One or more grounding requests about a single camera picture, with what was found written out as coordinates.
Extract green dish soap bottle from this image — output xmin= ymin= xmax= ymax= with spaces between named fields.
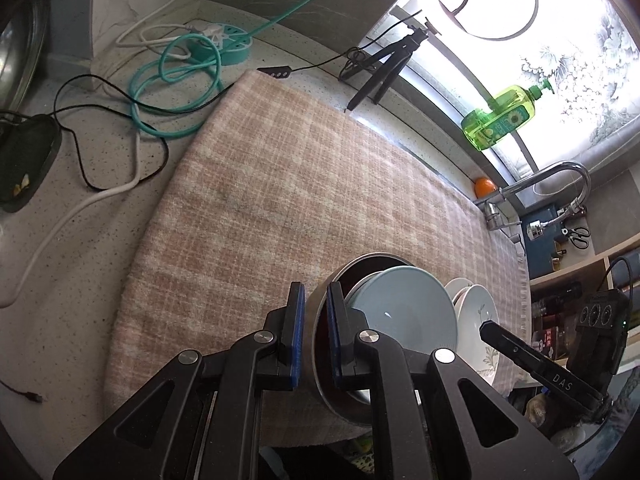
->
xmin=460 ymin=77 xmax=556 ymax=152

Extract teal cable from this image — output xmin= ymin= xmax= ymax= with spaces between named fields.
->
xmin=128 ymin=0 xmax=353 ymax=137

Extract wooden shelf unit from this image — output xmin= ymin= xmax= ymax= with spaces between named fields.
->
xmin=527 ymin=232 xmax=640 ymax=376

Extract ring light cable with remote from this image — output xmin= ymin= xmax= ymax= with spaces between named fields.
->
xmin=257 ymin=7 xmax=426 ymax=81

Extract chrome faucet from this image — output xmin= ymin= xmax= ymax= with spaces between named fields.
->
xmin=472 ymin=160 xmax=592 ymax=243

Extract white ceramic bowl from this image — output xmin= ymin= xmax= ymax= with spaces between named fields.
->
xmin=347 ymin=266 xmax=460 ymax=361

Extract black tripod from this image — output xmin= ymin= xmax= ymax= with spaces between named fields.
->
xmin=347 ymin=27 xmax=431 ymax=111

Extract thin white cable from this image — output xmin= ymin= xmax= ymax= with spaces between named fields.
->
xmin=116 ymin=0 xmax=201 ymax=48

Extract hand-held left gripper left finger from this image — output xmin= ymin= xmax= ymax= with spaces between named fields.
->
xmin=52 ymin=281 xmax=307 ymax=480

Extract pink plaid cloth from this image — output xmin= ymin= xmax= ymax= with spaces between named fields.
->
xmin=102 ymin=70 xmax=530 ymax=446

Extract steel pot lid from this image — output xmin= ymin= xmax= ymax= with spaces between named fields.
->
xmin=0 ymin=0 xmax=48 ymax=111

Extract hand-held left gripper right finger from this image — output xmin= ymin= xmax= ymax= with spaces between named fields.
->
xmin=326 ymin=281 xmax=576 ymax=480

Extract scissors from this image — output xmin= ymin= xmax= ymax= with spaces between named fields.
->
xmin=562 ymin=226 xmax=591 ymax=250

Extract teal round power strip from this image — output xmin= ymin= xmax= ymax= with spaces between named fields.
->
xmin=187 ymin=22 xmax=252 ymax=67

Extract thick white cable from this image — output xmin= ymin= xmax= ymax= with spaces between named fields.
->
xmin=0 ymin=104 xmax=142 ymax=308

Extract large steel bowl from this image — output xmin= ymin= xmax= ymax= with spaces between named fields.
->
xmin=311 ymin=252 xmax=426 ymax=428

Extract white plate with grey sprig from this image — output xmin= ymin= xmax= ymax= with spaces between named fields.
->
xmin=452 ymin=285 xmax=501 ymax=391

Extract black usb cable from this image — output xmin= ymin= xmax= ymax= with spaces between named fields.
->
xmin=0 ymin=380 xmax=46 ymax=403

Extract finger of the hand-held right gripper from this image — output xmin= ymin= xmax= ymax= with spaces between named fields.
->
xmin=479 ymin=321 xmax=538 ymax=366

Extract grape print window pane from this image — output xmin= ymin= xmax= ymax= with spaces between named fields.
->
xmin=365 ymin=0 xmax=640 ymax=181

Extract black round dish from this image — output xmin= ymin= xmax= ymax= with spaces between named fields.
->
xmin=0 ymin=114 xmax=63 ymax=212

